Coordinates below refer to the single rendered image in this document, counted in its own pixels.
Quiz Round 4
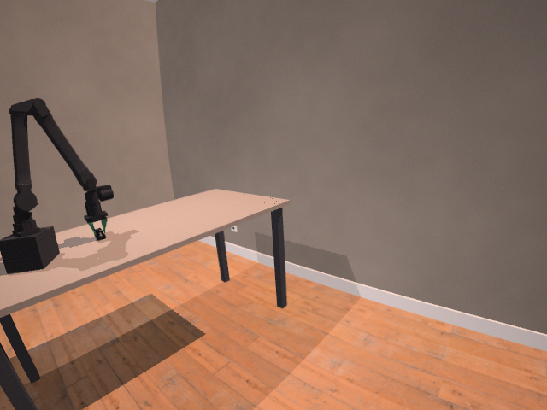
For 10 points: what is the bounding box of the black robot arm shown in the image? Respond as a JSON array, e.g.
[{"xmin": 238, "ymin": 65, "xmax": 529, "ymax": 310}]
[{"xmin": 9, "ymin": 98, "xmax": 114, "ymax": 237}]

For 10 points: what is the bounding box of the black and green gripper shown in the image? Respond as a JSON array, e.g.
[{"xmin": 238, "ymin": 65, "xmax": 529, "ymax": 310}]
[{"xmin": 84, "ymin": 202, "xmax": 108, "ymax": 236}]

